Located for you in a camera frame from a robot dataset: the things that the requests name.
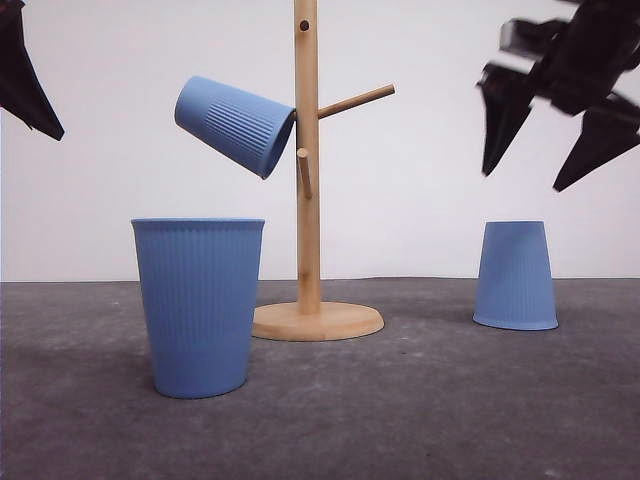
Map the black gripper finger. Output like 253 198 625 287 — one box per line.
0 0 64 141

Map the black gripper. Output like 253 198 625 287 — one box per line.
476 0 640 192

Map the blue ribbed cup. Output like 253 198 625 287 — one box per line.
131 218 265 398

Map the wooden mug tree stand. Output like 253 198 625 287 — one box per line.
252 1 397 341

